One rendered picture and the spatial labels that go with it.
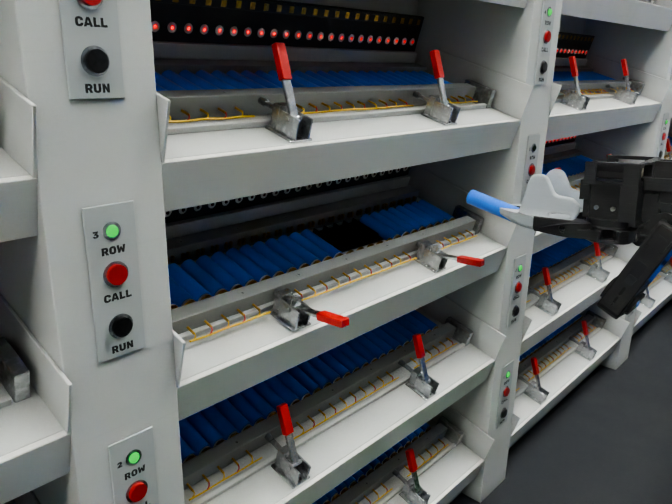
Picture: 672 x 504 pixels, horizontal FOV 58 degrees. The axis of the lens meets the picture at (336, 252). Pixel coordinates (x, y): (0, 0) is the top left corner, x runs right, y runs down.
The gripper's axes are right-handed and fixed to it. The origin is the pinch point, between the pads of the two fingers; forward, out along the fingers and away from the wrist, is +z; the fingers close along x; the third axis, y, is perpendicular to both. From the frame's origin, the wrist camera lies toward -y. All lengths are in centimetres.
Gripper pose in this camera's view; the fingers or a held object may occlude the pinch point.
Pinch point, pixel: (515, 216)
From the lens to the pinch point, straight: 73.4
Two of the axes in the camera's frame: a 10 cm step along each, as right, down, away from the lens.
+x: -6.6, 2.1, -7.3
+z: -7.6, -1.5, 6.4
